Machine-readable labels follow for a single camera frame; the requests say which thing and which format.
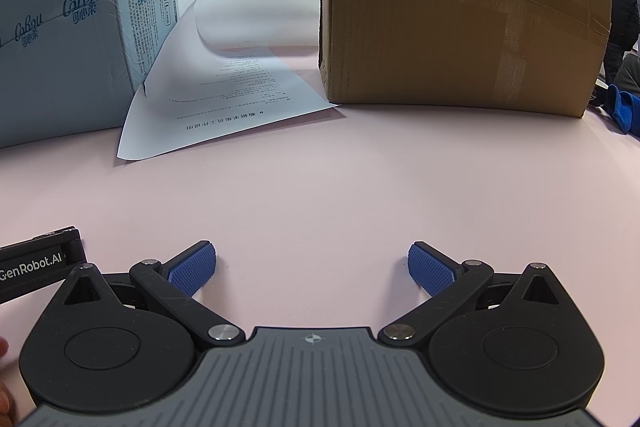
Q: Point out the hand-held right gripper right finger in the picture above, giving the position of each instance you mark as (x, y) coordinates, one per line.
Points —
(430, 267)

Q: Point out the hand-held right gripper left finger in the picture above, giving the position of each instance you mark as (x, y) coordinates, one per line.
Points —
(195, 267)

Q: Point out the person's left hand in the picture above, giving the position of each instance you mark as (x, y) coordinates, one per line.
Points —
(6, 402)

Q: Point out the printed paper sheet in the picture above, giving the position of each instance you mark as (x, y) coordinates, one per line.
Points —
(225, 102)

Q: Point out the large light blue carton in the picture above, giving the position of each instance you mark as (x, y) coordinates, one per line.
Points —
(60, 72)

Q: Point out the large brown cardboard box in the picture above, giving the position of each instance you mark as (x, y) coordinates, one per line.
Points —
(450, 32)

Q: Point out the blue cloth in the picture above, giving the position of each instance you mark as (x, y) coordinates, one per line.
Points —
(625, 107)

